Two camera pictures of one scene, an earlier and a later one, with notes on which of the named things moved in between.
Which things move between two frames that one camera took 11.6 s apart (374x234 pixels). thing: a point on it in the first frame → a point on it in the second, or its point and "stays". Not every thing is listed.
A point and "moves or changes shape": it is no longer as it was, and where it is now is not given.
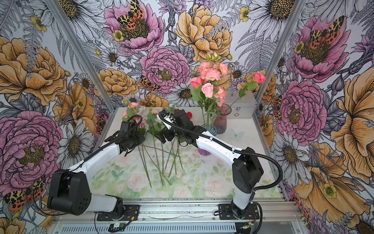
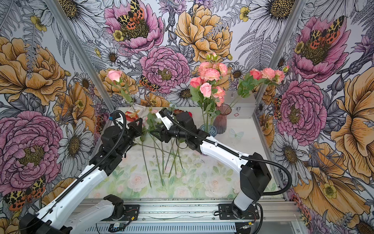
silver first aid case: [242, 107] stays
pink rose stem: [258, 78] moves or changes shape
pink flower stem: [133, 110] → [273, 77]
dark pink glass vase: [220, 121] stays
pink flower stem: [220, 95] stays
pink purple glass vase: [212, 129] stays
